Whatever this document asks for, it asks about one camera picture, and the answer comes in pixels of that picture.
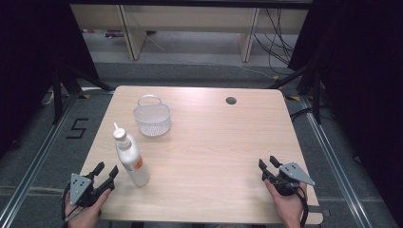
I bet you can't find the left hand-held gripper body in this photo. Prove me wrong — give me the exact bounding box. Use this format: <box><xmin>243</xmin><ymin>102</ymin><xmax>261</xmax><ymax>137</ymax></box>
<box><xmin>69</xmin><ymin>172</ymin><xmax>104</xmax><ymax>209</ymax></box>

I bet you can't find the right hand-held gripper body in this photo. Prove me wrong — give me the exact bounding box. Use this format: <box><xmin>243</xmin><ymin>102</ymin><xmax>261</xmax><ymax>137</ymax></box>
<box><xmin>268</xmin><ymin>161</ymin><xmax>317</xmax><ymax>197</ymax></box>

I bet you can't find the white nozzle bottle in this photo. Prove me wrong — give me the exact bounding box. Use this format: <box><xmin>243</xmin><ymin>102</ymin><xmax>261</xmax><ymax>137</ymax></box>
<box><xmin>112</xmin><ymin>122</ymin><xmax>151</xmax><ymax>188</ymax></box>

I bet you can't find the white perforated plastic basket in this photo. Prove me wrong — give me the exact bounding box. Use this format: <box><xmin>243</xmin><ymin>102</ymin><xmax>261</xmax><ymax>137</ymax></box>
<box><xmin>132</xmin><ymin>93</ymin><xmax>172</xmax><ymax>138</ymax></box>

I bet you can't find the person's left hand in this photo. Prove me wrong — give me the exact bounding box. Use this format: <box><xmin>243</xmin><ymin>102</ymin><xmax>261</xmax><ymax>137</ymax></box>
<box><xmin>64</xmin><ymin>188</ymin><xmax>112</xmax><ymax>228</ymax></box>

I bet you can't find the person's right hand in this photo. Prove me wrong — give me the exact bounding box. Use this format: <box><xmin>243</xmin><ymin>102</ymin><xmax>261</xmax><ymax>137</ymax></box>
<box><xmin>263</xmin><ymin>179</ymin><xmax>309</xmax><ymax>228</ymax></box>

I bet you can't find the black metal stand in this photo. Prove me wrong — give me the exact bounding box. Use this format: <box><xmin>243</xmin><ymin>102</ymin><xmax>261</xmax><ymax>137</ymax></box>
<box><xmin>267</xmin><ymin>59</ymin><xmax>325</xmax><ymax>125</ymax></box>
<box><xmin>51</xmin><ymin>62</ymin><xmax>116</xmax><ymax>125</ymax></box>

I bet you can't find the black curtain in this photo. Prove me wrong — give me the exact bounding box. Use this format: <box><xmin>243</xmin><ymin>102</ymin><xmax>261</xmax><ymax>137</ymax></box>
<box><xmin>0</xmin><ymin>0</ymin><xmax>100</xmax><ymax>160</ymax></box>
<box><xmin>287</xmin><ymin>0</ymin><xmax>403</xmax><ymax>228</ymax></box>

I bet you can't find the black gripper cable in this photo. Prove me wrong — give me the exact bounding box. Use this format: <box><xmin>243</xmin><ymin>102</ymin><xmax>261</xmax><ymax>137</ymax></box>
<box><xmin>286</xmin><ymin>179</ymin><xmax>311</xmax><ymax>228</ymax></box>
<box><xmin>61</xmin><ymin>183</ymin><xmax>76</xmax><ymax>224</ymax></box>

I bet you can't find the silver floor rail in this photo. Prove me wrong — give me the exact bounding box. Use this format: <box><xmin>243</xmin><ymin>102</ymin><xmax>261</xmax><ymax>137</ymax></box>
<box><xmin>299</xmin><ymin>94</ymin><xmax>374</xmax><ymax>228</ymax></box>
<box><xmin>0</xmin><ymin>91</ymin><xmax>81</xmax><ymax>228</ymax></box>

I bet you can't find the black hanging cable bundle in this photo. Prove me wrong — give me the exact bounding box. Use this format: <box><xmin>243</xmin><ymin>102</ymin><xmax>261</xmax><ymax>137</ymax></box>
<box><xmin>252</xmin><ymin>8</ymin><xmax>297</xmax><ymax>76</ymax></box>

